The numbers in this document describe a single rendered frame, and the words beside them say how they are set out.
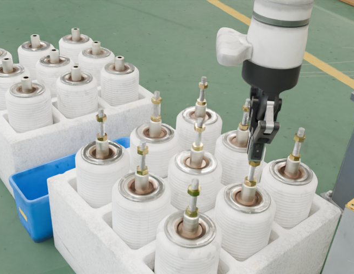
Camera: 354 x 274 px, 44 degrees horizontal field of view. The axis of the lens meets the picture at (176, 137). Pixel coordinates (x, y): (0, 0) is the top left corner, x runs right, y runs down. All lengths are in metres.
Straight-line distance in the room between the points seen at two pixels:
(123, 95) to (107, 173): 0.37
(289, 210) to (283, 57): 0.32
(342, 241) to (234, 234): 0.16
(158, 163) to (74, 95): 0.30
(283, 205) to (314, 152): 0.59
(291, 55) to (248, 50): 0.05
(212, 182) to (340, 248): 0.23
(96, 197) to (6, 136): 0.29
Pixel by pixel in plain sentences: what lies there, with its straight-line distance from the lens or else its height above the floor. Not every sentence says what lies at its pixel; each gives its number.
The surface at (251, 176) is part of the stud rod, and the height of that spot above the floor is 0.30.
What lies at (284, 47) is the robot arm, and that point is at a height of 0.52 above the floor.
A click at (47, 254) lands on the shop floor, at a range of 0.97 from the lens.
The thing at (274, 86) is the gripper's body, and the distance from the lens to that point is 0.57.
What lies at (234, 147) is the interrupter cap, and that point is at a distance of 0.83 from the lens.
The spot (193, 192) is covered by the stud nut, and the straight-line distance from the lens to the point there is 0.59.
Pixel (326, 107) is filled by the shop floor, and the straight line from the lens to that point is 1.63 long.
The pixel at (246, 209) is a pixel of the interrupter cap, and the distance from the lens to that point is 0.69.
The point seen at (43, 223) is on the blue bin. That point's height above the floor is 0.05.
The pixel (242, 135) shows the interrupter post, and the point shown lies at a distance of 0.83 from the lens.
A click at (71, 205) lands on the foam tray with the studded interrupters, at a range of 0.80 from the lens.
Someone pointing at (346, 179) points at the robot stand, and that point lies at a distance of 1.10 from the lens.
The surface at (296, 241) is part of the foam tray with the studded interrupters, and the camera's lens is 0.77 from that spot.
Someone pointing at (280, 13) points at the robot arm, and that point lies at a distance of 0.54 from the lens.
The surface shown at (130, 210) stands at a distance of 0.69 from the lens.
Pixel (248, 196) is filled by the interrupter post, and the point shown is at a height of 0.26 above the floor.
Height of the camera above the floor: 0.70
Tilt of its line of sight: 32 degrees down
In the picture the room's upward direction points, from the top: 4 degrees clockwise
